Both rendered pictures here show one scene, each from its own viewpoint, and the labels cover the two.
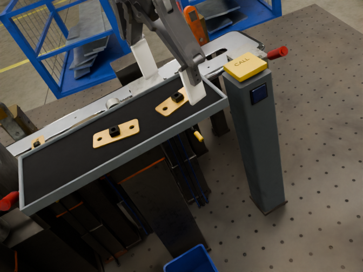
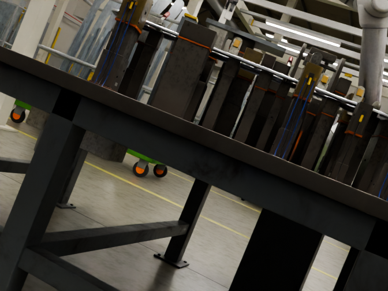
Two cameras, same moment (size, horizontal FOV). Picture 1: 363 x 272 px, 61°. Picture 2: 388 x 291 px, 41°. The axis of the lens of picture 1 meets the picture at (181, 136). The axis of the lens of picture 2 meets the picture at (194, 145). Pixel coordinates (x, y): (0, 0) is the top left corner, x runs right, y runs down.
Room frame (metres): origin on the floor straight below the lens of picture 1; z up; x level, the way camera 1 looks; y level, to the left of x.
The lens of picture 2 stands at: (2.69, 0.65, 0.68)
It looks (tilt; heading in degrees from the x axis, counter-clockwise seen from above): 1 degrees down; 194
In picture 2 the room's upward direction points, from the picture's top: 22 degrees clockwise
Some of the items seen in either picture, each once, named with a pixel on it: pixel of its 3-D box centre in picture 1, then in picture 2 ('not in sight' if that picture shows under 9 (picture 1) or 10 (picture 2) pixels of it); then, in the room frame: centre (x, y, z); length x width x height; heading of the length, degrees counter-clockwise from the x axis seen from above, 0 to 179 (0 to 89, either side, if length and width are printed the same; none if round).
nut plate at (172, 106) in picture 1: (177, 97); not in sight; (0.45, -0.02, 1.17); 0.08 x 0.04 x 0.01; 114
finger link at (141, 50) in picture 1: (145, 60); (230, 11); (0.51, 0.01, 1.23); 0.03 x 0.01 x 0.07; 113
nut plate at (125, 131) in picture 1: (114, 131); not in sight; (0.43, 0.10, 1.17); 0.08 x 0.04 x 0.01; 86
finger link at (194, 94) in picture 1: (192, 82); (223, 17); (0.39, -0.05, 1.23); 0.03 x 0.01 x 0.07; 113
